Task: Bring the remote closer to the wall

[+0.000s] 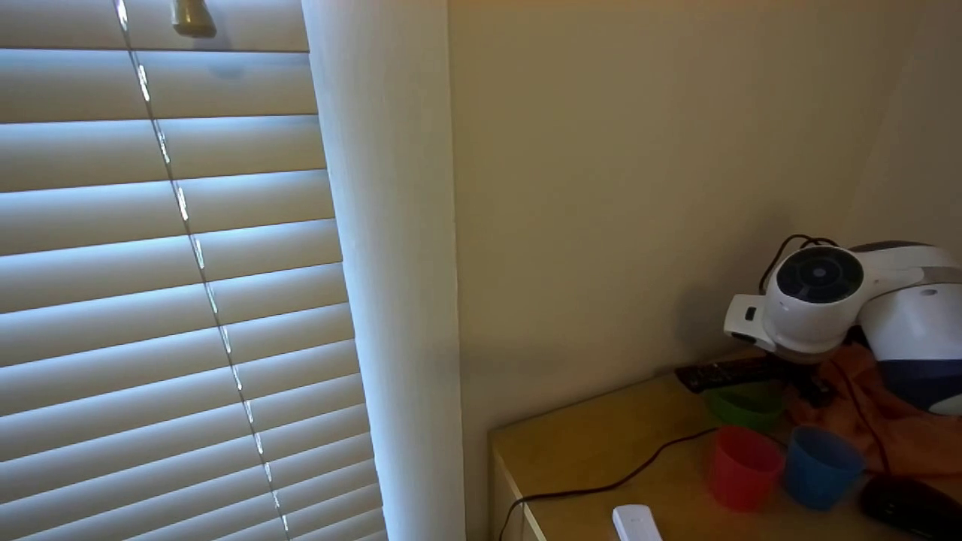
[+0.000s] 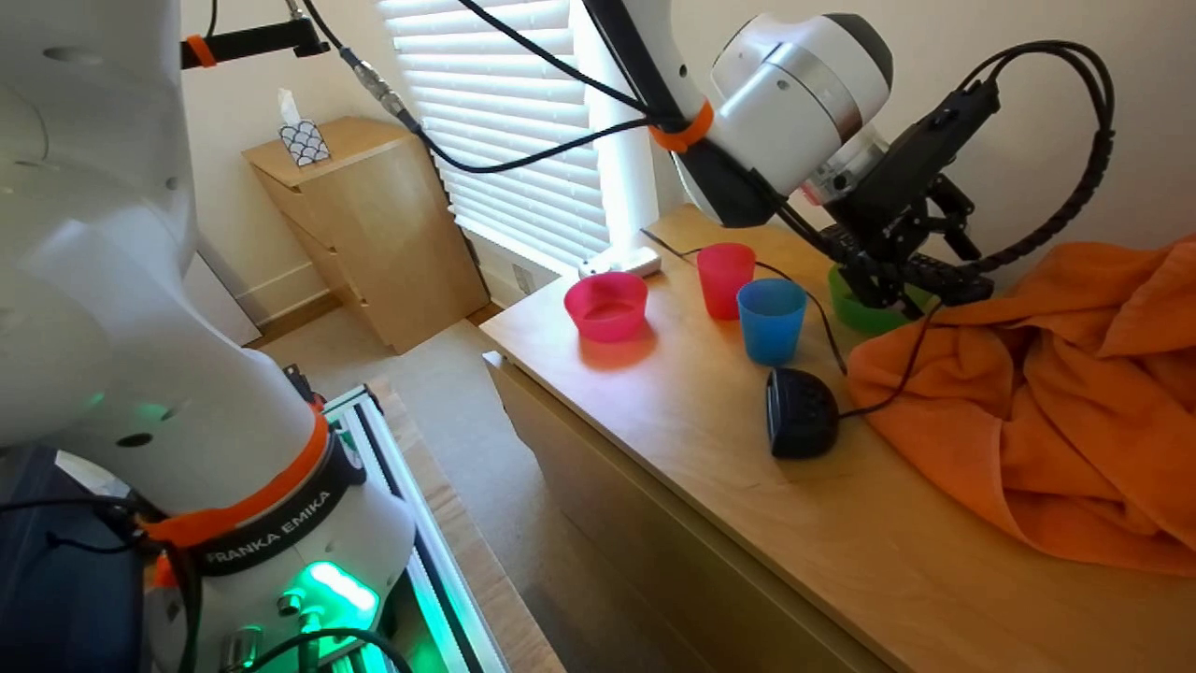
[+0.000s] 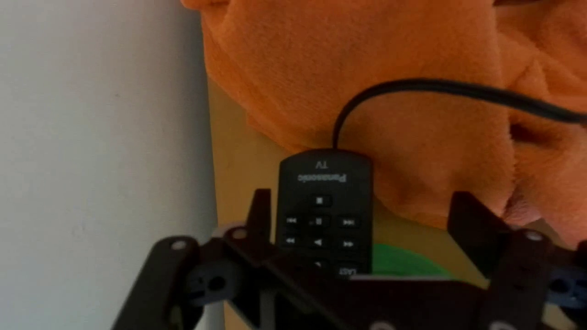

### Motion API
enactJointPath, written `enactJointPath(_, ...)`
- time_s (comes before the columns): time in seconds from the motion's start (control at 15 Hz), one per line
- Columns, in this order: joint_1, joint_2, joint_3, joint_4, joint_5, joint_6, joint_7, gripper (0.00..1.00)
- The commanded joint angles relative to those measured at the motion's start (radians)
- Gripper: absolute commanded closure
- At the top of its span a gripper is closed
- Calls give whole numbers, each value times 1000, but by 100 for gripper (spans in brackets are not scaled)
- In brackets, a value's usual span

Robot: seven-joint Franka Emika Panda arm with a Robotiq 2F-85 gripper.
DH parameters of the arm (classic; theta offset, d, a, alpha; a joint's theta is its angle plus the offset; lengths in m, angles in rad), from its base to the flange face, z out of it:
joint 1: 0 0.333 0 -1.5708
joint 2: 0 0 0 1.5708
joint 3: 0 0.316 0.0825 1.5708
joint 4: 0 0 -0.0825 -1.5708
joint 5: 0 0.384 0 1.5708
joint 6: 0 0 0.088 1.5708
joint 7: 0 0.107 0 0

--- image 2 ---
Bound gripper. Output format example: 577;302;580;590
841;138;984;315

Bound black remote control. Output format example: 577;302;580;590
820;222;995;308

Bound green plastic bowl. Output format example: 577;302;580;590
827;264;937;337

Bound blue plastic cup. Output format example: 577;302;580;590
736;278;809;367

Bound red plastic cup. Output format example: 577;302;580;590
695;242;757;322

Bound black round alarm clock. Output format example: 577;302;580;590
765;366;841;461

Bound orange cloth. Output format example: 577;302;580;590
846;234;1196;578

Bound pink plastic bowl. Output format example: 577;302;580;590
563;271;650;344

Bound wooden drawer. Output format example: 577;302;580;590
482;350;893;673

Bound white window blinds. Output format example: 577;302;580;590
377;0;614;273

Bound wooden dresser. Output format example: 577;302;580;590
242;115;491;355

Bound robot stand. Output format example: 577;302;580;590
224;376;567;673

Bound patterned tissue box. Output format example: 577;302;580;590
277;88;332;168

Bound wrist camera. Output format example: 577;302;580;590
908;79;1003;165

